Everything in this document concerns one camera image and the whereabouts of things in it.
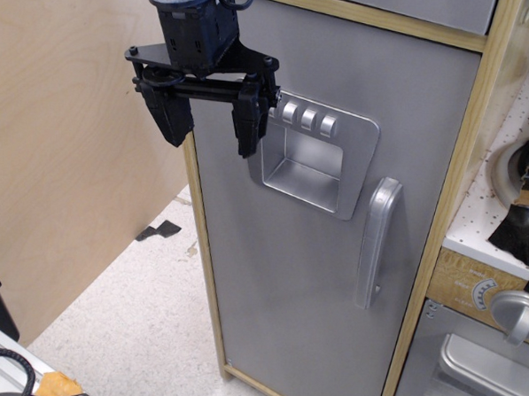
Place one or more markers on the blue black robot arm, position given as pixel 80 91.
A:
pixel 202 57

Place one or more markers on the white speckled kitchen counter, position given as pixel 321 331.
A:
pixel 491 193

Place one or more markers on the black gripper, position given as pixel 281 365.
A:
pixel 241 75

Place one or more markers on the silver oven knob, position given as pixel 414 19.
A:
pixel 510 310

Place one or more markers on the wooden toy kitchen frame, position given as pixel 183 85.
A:
pixel 504 57

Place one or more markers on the silver fridge door handle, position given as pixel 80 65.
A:
pixel 381 208

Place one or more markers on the silver upper freezer door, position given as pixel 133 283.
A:
pixel 472 16

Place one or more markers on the silver ice dispenser panel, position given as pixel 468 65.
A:
pixel 315 153

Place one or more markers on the orange tape piece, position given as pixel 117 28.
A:
pixel 57 384

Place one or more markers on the black tape on floor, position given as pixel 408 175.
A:
pixel 166 229

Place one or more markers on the silver oven door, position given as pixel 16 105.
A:
pixel 454 355

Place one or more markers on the silver toy fridge door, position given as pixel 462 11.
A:
pixel 316 239

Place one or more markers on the plywood side board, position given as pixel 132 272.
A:
pixel 83 167

